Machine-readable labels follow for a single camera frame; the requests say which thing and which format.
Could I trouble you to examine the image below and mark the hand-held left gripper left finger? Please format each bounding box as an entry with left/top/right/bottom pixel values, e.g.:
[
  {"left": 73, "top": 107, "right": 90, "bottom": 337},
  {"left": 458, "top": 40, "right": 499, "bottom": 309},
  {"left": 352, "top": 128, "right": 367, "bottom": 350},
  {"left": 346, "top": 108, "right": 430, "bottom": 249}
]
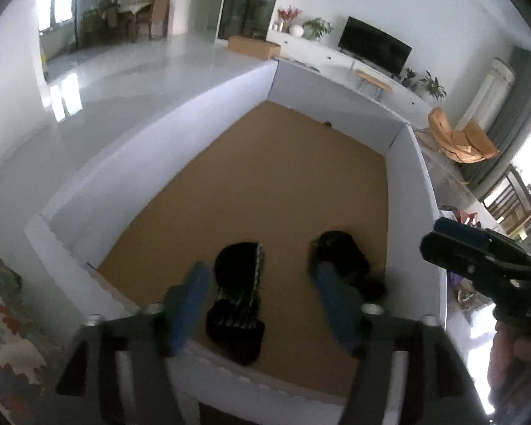
[{"left": 55, "top": 261, "right": 213, "bottom": 425}]

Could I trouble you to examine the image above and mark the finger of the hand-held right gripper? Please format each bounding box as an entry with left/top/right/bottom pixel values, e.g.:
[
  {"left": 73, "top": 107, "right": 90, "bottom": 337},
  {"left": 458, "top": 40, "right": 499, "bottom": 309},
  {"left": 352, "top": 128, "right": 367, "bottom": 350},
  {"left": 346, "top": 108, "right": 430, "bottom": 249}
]
[
  {"left": 419, "top": 231, "right": 531, "bottom": 288},
  {"left": 433, "top": 218, "right": 531, "bottom": 258}
]

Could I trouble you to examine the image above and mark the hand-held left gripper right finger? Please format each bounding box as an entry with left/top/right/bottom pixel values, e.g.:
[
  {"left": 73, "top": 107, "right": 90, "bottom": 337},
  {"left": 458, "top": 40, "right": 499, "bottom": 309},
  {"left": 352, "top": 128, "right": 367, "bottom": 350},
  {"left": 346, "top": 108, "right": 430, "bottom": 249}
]
[{"left": 310, "top": 262, "right": 487, "bottom": 425}]

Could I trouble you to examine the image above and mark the black fuzzy cloth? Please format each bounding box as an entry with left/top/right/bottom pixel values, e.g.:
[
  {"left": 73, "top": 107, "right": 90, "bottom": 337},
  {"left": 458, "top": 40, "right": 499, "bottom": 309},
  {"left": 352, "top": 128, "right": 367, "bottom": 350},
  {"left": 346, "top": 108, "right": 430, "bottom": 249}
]
[{"left": 309, "top": 230, "right": 387, "bottom": 302}]

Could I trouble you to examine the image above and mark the black striped knit cloth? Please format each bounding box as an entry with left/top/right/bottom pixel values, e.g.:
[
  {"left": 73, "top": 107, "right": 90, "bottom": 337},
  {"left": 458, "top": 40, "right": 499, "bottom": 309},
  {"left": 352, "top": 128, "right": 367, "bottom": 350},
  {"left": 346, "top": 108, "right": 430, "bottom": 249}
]
[{"left": 206, "top": 241, "right": 266, "bottom": 366}]

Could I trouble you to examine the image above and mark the white cardboard storage box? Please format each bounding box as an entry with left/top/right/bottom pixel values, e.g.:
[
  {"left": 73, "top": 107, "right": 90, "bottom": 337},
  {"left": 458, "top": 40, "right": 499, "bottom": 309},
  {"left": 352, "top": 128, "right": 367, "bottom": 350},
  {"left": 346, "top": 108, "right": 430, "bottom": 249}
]
[{"left": 24, "top": 59, "right": 447, "bottom": 425}]

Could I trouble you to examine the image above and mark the dark glass patterned desktop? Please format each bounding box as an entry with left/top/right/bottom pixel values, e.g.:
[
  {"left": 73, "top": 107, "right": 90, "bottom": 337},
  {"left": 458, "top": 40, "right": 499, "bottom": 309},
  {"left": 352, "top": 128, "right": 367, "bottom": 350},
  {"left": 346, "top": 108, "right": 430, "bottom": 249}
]
[{"left": 418, "top": 126, "right": 514, "bottom": 341}]

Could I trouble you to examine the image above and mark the person's right hand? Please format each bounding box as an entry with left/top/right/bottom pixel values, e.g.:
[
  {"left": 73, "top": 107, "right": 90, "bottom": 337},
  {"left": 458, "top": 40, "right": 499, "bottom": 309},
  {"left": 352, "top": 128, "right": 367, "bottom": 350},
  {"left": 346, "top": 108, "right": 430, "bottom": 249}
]
[{"left": 487, "top": 321, "right": 531, "bottom": 408}]

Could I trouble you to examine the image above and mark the red packet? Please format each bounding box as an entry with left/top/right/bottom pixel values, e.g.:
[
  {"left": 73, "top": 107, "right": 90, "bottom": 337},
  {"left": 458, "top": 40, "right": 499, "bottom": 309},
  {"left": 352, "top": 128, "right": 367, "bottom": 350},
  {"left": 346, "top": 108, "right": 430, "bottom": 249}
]
[{"left": 451, "top": 209, "right": 485, "bottom": 230}]

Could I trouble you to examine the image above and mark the dark wooden slatted chair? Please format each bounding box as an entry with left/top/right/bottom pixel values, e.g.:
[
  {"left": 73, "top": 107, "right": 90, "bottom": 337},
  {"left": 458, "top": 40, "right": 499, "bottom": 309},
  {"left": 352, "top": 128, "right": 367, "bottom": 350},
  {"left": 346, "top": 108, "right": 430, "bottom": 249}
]
[{"left": 482, "top": 164, "right": 531, "bottom": 236}]

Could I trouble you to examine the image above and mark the orange lounge chair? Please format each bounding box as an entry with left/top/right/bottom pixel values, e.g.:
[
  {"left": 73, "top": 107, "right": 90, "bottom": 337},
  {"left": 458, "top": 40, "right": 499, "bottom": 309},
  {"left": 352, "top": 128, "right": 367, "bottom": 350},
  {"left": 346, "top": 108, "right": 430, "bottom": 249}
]
[{"left": 427, "top": 107, "right": 500, "bottom": 163}]

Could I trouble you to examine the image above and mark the grey curtain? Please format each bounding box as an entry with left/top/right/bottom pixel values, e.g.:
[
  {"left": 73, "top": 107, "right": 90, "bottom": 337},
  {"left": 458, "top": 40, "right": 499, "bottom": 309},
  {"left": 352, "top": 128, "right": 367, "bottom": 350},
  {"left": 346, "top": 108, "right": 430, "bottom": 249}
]
[{"left": 462, "top": 46, "right": 531, "bottom": 189}]

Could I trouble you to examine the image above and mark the white standing air conditioner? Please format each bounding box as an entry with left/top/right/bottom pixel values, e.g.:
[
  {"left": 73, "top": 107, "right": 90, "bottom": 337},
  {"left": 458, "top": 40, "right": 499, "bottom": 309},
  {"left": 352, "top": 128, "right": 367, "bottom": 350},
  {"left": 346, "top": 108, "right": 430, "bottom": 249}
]
[{"left": 458, "top": 57, "right": 516, "bottom": 131}]

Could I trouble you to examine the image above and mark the large leafy potted plant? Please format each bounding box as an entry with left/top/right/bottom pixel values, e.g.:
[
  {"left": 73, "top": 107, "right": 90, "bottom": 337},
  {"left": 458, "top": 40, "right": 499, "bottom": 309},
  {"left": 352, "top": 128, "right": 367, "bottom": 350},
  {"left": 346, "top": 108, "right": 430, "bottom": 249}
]
[{"left": 419, "top": 71, "right": 447, "bottom": 100}]

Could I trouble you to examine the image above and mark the wooden stool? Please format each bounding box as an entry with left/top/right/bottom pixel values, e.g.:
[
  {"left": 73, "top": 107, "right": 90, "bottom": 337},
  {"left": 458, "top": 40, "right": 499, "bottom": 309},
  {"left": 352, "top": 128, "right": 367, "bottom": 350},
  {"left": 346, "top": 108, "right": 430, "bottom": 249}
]
[{"left": 356, "top": 69, "right": 394, "bottom": 98}]

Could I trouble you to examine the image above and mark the floral printed cloth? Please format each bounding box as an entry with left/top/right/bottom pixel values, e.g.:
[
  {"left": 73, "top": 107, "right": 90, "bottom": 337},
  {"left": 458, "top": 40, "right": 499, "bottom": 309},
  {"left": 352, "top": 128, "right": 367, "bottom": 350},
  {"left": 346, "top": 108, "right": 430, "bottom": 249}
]
[{"left": 0, "top": 226, "right": 49, "bottom": 425}]

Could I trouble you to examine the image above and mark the black flat television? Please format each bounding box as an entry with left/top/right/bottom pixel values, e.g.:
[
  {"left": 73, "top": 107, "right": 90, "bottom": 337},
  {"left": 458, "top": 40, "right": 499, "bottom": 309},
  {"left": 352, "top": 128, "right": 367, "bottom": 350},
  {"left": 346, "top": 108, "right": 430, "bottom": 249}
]
[{"left": 338, "top": 16, "right": 412, "bottom": 76}]

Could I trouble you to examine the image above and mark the white television cabinet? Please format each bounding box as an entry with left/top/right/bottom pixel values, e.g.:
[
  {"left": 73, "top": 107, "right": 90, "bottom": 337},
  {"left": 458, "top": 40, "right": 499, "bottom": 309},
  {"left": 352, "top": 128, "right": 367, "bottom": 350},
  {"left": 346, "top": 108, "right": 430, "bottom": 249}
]
[{"left": 265, "top": 27, "right": 434, "bottom": 118}]

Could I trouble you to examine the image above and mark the bushy green potted plant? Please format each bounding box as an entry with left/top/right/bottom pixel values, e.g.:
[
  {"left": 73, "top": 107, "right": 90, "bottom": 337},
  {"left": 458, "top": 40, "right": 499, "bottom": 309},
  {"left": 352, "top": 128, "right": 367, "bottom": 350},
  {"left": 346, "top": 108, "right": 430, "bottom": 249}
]
[{"left": 302, "top": 18, "right": 332, "bottom": 41}]

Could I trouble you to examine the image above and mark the brown cardboard carton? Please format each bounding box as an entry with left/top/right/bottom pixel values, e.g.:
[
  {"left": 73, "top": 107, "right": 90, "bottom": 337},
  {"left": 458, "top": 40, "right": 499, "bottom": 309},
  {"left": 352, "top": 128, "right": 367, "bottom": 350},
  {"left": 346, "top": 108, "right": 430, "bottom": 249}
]
[{"left": 228, "top": 35, "right": 281, "bottom": 60}]

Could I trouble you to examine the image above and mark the red flower bouquet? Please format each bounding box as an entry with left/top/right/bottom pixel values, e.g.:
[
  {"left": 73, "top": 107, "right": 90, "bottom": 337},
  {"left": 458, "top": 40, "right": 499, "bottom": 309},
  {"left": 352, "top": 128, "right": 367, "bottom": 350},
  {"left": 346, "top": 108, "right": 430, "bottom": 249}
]
[{"left": 276, "top": 6, "right": 302, "bottom": 32}]

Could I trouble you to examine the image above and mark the wooden dining chair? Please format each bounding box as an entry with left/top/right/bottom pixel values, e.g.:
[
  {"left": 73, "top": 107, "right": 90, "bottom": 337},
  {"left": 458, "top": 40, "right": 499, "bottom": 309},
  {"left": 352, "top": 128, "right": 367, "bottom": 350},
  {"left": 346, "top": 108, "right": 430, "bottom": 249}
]
[{"left": 135, "top": 0, "right": 169, "bottom": 40}]

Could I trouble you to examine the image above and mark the dining table with cloth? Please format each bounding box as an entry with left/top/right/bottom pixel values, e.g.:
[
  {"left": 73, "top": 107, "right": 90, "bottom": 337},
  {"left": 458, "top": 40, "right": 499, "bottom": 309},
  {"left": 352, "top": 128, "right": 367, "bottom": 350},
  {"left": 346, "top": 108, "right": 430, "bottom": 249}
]
[{"left": 117, "top": 0, "right": 172, "bottom": 32}]

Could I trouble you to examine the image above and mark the dark glass display cabinet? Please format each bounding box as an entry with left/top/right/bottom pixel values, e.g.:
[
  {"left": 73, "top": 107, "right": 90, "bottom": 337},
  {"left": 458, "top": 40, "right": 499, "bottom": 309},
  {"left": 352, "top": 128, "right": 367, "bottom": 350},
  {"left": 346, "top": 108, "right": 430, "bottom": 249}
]
[{"left": 217, "top": 0, "right": 286, "bottom": 43}]

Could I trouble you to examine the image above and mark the balcony window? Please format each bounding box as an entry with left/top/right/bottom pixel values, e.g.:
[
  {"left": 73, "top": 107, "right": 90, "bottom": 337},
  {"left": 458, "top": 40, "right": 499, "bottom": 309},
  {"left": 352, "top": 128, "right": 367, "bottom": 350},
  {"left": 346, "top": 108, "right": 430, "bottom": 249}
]
[{"left": 38, "top": 0, "right": 74, "bottom": 32}]

